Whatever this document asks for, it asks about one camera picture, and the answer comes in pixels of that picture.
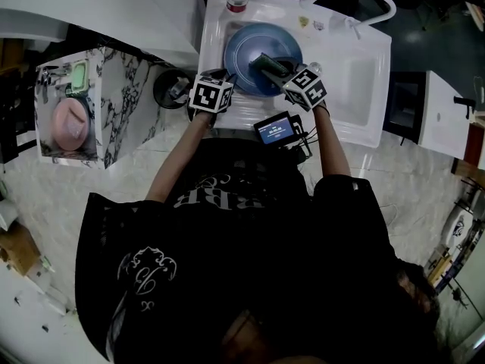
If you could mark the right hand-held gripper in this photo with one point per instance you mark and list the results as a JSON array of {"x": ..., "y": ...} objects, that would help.
[{"x": 305, "y": 89}]

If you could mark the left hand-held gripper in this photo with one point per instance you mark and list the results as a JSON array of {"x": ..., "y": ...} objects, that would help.
[{"x": 209, "y": 95}]

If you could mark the green scrubber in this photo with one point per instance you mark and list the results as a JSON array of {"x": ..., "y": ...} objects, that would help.
[{"x": 268, "y": 63}]

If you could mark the blue plate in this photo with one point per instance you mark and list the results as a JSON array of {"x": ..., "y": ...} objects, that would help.
[{"x": 246, "y": 55}]

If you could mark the person's left forearm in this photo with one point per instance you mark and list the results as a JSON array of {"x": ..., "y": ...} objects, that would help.
[{"x": 178, "y": 154}]

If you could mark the person's right forearm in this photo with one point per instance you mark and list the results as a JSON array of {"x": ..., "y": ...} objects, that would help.
[{"x": 331, "y": 142}]

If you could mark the pink plate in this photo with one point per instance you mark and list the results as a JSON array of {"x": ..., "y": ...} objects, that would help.
[{"x": 71, "y": 121}]

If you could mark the small screen device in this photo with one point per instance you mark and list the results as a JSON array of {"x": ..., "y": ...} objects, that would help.
[{"x": 276, "y": 129}]

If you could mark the black round bin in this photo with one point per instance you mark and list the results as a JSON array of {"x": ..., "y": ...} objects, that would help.
[{"x": 172, "y": 88}]

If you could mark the white sink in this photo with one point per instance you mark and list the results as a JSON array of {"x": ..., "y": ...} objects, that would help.
[{"x": 356, "y": 82}]

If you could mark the white counter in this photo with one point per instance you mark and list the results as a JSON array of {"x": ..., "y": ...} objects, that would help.
[{"x": 113, "y": 10}]

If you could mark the marble pattern box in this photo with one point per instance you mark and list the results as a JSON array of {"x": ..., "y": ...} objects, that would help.
[{"x": 87, "y": 108}]

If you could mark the green sponge tray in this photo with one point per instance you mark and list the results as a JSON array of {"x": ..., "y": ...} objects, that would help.
[{"x": 79, "y": 76}]

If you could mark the white cabinet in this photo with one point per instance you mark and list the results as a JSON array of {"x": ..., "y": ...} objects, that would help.
[{"x": 445, "y": 116}]

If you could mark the person's black printed shirt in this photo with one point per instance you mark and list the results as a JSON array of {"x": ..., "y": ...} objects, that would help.
[{"x": 235, "y": 260}]

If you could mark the cardboard box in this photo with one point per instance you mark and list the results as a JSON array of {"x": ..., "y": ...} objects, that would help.
[{"x": 17, "y": 250}]

